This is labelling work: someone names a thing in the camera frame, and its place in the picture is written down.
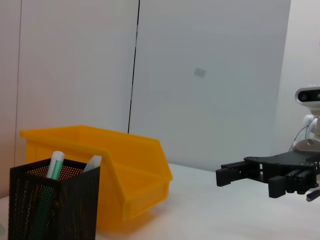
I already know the white robot head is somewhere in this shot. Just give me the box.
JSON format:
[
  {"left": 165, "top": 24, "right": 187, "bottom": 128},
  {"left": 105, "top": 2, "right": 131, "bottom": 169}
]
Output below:
[{"left": 294, "top": 84, "right": 320, "bottom": 104}]

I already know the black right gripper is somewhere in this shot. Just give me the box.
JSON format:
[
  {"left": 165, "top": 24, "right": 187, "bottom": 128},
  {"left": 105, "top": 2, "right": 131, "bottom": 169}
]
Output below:
[{"left": 215, "top": 151, "right": 320, "bottom": 199}]

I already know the black mesh pen holder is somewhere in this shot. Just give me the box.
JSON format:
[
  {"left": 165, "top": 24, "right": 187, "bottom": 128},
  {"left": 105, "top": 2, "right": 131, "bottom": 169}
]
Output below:
[{"left": 8, "top": 157, "right": 101, "bottom": 240}]

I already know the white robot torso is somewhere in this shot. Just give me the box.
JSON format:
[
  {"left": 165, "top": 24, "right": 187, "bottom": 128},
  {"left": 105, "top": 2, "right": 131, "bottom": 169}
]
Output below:
[{"left": 291, "top": 102, "right": 320, "bottom": 154}]

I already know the green utility knife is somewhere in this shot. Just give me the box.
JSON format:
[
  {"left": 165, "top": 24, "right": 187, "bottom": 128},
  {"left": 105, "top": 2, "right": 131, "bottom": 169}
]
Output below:
[{"left": 29, "top": 150, "right": 65, "bottom": 240}]

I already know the yellow plastic bin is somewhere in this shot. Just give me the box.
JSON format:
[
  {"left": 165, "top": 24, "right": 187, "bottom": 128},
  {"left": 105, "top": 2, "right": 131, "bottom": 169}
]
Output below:
[{"left": 19, "top": 124, "right": 174, "bottom": 232}]

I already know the grey marker pen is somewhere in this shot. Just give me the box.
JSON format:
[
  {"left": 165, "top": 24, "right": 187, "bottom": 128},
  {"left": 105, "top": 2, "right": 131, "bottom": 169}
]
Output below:
[{"left": 82, "top": 154, "right": 103, "bottom": 174}]

